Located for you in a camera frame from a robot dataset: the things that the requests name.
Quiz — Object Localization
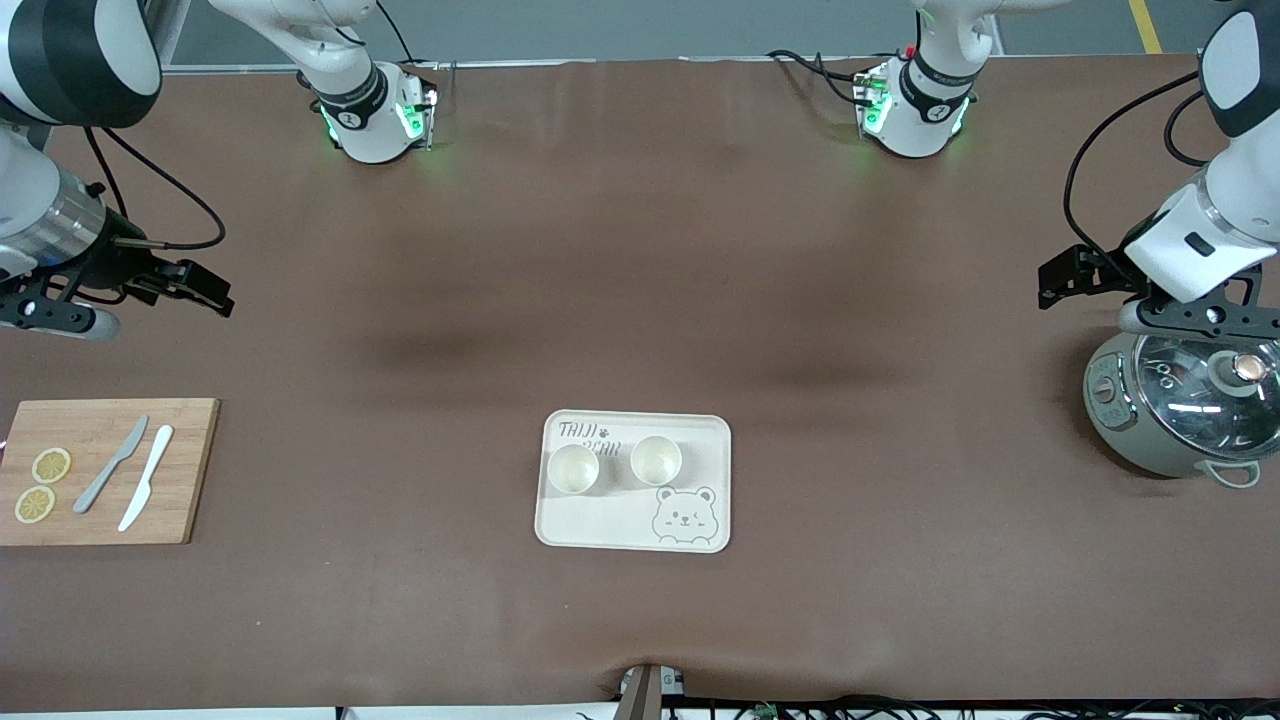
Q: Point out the white IKEA cup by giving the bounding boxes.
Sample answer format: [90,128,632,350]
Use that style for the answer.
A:
[630,434,684,489]
[546,443,601,497]

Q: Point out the glass pot lid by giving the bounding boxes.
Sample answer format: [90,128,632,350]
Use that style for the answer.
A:
[1135,335,1280,463]

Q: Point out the grey-green electric cooking pot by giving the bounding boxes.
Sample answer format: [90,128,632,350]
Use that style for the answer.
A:
[1083,330,1280,489]

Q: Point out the grey plastic knife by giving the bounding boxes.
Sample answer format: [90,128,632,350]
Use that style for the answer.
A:
[72,415,150,515]

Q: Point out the white plastic knife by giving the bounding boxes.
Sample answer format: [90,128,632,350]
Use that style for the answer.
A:
[117,425,175,533]

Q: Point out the bamboo cutting board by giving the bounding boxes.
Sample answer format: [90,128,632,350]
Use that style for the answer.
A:
[0,398,221,547]

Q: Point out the brown table cover mat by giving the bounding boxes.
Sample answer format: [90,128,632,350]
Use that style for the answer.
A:
[0,55,1280,713]

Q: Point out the cream tray with bear print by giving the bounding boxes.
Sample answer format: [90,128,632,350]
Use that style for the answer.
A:
[534,409,733,554]

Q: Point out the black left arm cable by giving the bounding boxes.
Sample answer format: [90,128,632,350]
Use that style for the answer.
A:
[1061,70,1216,293]

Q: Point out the black right arm base cable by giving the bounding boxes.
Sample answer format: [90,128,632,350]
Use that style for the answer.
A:
[375,0,421,67]

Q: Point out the black left arm base cables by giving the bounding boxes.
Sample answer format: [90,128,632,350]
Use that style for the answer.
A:
[766,48,873,107]

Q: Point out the table edge clamp bracket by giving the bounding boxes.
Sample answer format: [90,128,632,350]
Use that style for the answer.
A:
[618,663,689,720]

